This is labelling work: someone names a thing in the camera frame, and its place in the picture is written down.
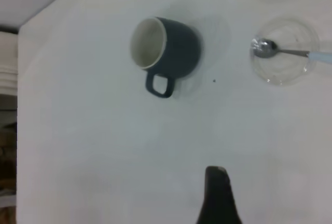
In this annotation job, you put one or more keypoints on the clear round glass dish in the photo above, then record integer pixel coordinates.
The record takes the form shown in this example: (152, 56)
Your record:
(282, 75)

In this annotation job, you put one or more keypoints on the dark grey ceramic mug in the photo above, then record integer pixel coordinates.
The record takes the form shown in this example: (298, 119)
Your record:
(181, 50)

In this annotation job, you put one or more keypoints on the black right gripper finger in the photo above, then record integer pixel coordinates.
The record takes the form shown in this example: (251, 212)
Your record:
(218, 200)

